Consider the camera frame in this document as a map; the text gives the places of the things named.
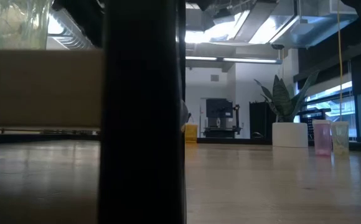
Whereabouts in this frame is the small pink pill bottle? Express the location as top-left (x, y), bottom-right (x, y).
top-left (311, 119), bottom-right (332, 157)

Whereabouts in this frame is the long ceiling tube light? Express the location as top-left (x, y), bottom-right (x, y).
top-left (185, 55), bottom-right (283, 65)

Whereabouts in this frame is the black cabinet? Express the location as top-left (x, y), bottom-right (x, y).
top-left (249, 101), bottom-right (276, 140)

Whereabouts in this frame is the large silver ventilation duct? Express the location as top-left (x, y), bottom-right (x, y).
top-left (230, 0), bottom-right (359, 49)

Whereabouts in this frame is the bright ceiling light panel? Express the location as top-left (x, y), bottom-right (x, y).
top-left (185, 29), bottom-right (218, 44)

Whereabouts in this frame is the black aluminium table frame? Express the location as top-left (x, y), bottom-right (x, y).
top-left (0, 132), bottom-right (361, 154)

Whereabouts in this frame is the black mesh chair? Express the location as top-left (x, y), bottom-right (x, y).
top-left (298, 108), bottom-right (332, 141)

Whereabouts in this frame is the yellow hanging cord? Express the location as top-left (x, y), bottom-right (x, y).
top-left (337, 0), bottom-right (344, 123)

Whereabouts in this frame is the snake plant in white pot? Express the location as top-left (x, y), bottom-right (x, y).
top-left (254, 70), bottom-right (321, 149)

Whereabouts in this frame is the large orange pill bottle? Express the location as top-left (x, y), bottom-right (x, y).
top-left (185, 123), bottom-right (199, 144)

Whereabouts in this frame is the black machine on stand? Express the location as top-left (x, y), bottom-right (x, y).
top-left (202, 98), bottom-right (243, 139)

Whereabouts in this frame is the small yellow pill bottle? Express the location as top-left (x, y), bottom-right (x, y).
top-left (331, 121), bottom-right (350, 156)

